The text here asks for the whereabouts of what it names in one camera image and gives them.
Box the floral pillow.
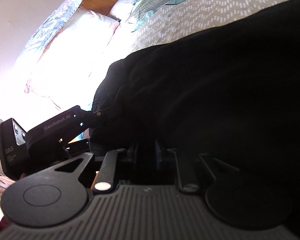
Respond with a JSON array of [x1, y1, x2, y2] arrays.
[[16, 0, 83, 65]]

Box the white pillow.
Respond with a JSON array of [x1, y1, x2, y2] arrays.
[[20, 7, 119, 110]]

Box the patterned bed sheet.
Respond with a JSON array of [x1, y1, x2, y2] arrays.
[[127, 0, 288, 51]]

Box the black pants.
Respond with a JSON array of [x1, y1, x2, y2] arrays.
[[88, 0, 300, 240]]

